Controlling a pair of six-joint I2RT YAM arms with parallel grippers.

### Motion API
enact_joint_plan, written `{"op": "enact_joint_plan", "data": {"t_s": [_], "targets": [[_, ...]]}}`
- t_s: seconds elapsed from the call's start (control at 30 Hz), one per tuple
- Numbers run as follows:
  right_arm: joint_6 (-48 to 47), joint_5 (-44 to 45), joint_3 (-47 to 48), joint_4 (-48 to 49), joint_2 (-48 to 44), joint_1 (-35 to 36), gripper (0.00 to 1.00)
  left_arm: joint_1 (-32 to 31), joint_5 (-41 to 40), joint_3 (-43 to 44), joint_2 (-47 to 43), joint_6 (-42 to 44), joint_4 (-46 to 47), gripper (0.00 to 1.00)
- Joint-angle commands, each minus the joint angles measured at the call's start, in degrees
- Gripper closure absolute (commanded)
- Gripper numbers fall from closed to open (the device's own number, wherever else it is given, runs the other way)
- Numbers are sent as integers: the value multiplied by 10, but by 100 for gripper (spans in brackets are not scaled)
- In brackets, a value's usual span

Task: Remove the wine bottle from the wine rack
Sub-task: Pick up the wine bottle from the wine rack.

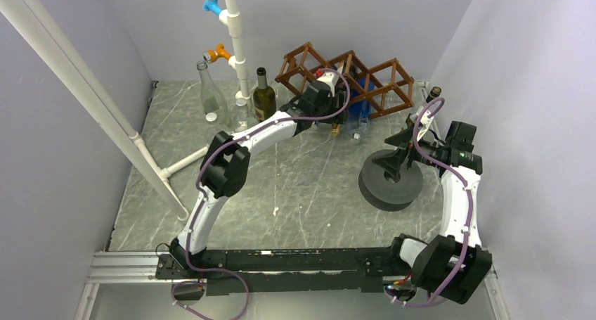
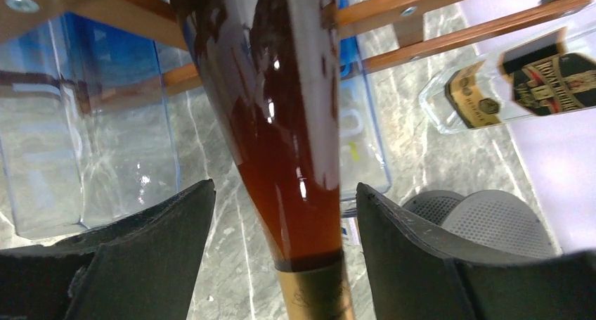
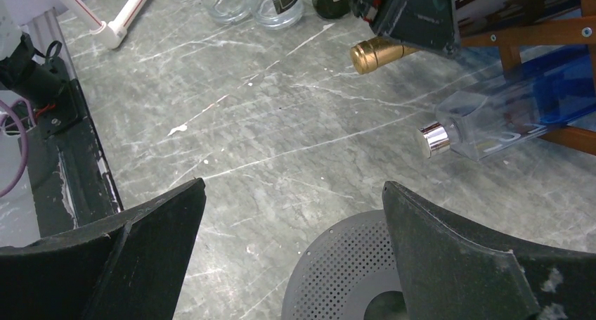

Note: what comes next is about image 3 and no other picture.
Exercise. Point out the dark grey foam spool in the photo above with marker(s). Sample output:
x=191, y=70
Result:
x=348, y=272

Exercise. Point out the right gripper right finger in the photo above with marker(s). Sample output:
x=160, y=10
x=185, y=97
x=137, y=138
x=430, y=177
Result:
x=453, y=268

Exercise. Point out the clear bottle chrome cap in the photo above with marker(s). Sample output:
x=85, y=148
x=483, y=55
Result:
x=530, y=100

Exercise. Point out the white pvc pipe stand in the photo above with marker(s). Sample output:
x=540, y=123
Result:
x=102, y=10

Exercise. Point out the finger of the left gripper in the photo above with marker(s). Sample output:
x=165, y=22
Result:
x=428, y=25

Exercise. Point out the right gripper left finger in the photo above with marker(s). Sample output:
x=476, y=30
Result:
x=130, y=265

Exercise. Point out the brown wooden wine rack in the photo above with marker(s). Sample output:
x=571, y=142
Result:
x=549, y=33

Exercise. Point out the large clear bottle white stopper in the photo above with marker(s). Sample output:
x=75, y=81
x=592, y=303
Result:
x=277, y=14

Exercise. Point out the brown bottle gold foil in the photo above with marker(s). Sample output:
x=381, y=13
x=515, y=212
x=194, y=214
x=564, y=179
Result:
x=369, y=55

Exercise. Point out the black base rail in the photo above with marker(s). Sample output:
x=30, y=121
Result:
x=71, y=181

